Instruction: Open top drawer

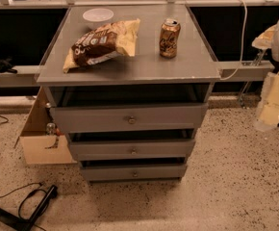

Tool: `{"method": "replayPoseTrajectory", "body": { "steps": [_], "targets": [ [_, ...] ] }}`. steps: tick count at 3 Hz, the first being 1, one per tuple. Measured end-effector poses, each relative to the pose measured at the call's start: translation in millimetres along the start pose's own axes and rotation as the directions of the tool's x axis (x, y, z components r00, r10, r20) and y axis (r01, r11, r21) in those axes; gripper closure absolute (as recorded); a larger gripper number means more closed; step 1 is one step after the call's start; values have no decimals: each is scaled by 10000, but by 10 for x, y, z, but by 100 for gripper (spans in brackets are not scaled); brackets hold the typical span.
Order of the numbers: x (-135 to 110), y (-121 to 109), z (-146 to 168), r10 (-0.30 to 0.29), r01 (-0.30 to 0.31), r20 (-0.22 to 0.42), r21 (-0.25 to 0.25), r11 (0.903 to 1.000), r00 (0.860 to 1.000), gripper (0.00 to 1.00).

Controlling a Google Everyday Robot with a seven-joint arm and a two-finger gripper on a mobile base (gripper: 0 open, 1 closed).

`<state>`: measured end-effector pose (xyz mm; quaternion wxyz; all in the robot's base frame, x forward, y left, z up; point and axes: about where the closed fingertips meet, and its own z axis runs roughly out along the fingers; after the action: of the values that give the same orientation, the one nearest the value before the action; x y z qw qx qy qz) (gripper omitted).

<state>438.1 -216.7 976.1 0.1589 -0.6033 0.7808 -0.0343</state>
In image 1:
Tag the grey middle drawer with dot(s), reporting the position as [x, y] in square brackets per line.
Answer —
[115, 150]

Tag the plywood board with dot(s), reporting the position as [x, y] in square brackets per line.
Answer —
[38, 147]

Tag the orange soda can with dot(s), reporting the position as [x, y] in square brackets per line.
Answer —
[169, 35]

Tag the white bowl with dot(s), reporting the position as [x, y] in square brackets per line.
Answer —
[97, 17]

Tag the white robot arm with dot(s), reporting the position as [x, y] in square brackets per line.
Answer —
[269, 39]

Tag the grey bottom drawer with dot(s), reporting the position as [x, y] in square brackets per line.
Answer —
[129, 173]

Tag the grey metal rail frame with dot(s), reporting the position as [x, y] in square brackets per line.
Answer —
[245, 69]

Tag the grey top drawer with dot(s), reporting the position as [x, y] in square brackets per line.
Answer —
[129, 118]

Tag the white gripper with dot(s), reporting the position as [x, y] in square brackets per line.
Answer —
[269, 113]

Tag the brown yellow chip bag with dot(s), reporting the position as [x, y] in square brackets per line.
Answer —
[104, 43]

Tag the grey drawer cabinet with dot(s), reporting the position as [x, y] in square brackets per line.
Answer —
[151, 93]

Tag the can behind cabinet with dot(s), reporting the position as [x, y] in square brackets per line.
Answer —
[50, 129]

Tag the grey drawer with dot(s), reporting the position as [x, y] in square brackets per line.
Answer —
[115, 150]
[129, 173]
[129, 118]

